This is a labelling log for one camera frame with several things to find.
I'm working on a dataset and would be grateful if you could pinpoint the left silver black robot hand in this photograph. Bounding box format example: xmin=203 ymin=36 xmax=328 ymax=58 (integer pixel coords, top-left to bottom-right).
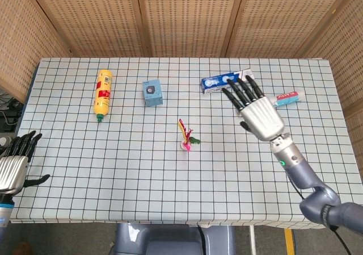
xmin=0 ymin=130 xmax=51 ymax=195

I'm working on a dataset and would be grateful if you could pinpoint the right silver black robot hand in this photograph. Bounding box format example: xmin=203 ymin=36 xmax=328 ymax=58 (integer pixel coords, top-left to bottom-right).
xmin=222 ymin=75 xmax=285 ymax=141

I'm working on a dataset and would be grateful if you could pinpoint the pink flower toy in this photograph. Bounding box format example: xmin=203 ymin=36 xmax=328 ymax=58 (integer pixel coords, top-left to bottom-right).
xmin=178 ymin=118 xmax=201 ymax=153

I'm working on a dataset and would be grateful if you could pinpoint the blue white toothpaste box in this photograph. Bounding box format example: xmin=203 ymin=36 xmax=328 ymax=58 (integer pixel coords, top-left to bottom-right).
xmin=201 ymin=68 xmax=254 ymax=96

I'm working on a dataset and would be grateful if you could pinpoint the woven bamboo screen panel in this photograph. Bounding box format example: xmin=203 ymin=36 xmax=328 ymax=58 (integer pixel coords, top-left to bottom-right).
xmin=294 ymin=0 xmax=363 ymax=172
xmin=25 ymin=0 xmax=151 ymax=58
xmin=226 ymin=0 xmax=358 ymax=58
xmin=0 ymin=0 xmax=71 ymax=104
xmin=133 ymin=0 xmax=247 ymax=58

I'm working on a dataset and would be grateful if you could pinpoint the blue cardboard cube box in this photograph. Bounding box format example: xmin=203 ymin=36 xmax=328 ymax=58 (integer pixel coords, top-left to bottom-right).
xmin=142 ymin=80 xmax=164 ymax=107

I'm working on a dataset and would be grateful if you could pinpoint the black white checked tablecloth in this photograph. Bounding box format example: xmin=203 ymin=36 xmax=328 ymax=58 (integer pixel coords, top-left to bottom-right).
xmin=10 ymin=57 xmax=355 ymax=229

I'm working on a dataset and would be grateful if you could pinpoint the yellow bottle green cap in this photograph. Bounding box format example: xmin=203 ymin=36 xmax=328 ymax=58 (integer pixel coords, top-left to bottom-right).
xmin=93 ymin=69 xmax=113 ymax=123

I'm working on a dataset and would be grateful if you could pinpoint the white table leg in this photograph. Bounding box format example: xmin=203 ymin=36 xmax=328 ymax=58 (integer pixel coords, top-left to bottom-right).
xmin=248 ymin=227 xmax=256 ymax=255

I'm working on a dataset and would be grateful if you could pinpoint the yellow floor tape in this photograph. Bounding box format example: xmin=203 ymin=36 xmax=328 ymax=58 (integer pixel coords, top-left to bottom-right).
xmin=284 ymin=228 xmax=295 ymax=255

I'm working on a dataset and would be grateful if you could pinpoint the grey blue robot torso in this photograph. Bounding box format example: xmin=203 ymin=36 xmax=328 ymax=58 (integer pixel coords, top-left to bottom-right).
xmin=113 ymin=223 xmax=237 ymax=255

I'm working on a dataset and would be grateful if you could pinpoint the black cable bundle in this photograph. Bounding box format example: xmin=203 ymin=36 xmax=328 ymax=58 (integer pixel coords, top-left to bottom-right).
xmin=0 ymin=89 xmax=25 ymax=133

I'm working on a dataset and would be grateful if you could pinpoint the black torso cable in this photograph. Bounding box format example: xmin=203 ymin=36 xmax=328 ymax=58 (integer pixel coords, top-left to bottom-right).
xmin=197 ymin=225 xmax=206 ymax=255

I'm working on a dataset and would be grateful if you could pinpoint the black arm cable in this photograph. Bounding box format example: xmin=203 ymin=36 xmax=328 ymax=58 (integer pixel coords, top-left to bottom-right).
xmin=288 ymin=175 xmax=353 ymax=255

